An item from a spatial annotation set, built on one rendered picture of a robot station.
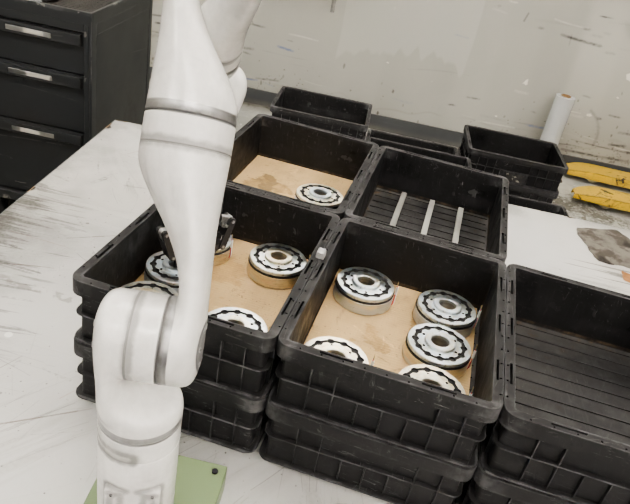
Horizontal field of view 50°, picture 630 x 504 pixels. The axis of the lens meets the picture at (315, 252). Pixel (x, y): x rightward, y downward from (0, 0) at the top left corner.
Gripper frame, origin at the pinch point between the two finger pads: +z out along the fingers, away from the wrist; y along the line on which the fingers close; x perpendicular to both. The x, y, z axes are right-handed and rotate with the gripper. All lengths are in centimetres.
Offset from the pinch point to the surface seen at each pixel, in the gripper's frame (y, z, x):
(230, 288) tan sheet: 4.1, 2.3, -5.5
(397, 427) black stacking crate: 6.4, 0.8, -43.9
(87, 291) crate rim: -21.6, -6.6, -8.5
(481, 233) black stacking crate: 66, 3, -10
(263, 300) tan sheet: 7.4, 2.3, -10.7
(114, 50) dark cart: 54, 13, 154
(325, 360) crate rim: -1.3, -7.4, -35.5
